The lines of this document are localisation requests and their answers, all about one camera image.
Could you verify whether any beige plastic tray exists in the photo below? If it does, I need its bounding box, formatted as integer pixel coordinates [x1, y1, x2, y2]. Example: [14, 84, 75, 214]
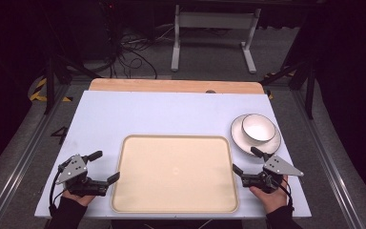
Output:
[110, 134, 240, 215]

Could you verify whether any white dark-rimmed bowl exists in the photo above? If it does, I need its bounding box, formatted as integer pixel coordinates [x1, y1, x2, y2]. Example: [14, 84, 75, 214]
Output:
[241, 113, 277, 143]

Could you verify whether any wooden table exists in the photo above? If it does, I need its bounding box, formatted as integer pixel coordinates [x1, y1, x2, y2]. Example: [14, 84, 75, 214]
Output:
[89, 77, 266, 95]

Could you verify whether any person's left hand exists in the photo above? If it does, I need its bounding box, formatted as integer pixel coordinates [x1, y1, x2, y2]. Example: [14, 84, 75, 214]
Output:
[61, 189, 96, 208]

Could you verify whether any bundle of black cables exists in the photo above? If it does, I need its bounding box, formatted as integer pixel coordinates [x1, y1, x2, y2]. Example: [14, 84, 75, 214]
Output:
[96, 0, 176, 80]

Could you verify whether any person's right hand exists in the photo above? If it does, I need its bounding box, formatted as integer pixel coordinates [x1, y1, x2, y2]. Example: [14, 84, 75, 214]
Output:
[249, 175, 290, 215]

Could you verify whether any black tripod stand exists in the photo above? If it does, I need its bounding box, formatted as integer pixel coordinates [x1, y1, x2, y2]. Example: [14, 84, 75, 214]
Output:
[42, 52, 103, 115]
[259, 56, 319, 120]

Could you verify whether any white dark-rimmed plate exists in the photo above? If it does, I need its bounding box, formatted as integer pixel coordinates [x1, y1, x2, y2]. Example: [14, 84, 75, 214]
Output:
[230, 114, 282, 157]

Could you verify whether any yellow black floor tape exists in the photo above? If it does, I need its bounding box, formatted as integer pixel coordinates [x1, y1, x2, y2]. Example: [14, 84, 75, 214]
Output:
[28, 77, 74, 104]
[262, 71, 297, 100]

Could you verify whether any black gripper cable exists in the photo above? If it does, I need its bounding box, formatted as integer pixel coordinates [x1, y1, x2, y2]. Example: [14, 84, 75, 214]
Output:
[48, 162, 69, 218]
[276, 177, 295, 212]

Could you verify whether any aluminium floor rail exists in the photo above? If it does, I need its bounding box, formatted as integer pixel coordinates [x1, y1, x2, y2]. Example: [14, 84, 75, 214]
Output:
[289, 89, 365, 229]
[0, 85, 72, 229]

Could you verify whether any white metal stand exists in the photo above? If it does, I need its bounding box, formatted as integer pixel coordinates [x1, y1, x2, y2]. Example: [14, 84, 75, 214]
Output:
[170, 4, 262, 74]

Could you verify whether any white table board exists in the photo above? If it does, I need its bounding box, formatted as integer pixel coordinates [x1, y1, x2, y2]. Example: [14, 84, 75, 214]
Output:
[33, 90, 313, 220]

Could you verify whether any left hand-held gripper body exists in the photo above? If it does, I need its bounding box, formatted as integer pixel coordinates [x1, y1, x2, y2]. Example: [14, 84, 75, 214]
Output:
[55, 154, 109, 198]

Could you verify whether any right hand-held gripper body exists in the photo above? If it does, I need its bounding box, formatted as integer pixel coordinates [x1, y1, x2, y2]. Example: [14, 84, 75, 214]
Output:
[241, 154, 305, 195]

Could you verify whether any person's dark clothing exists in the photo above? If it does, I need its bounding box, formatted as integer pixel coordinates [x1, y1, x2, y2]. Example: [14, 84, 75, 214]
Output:
[110, 219, 244, 229]

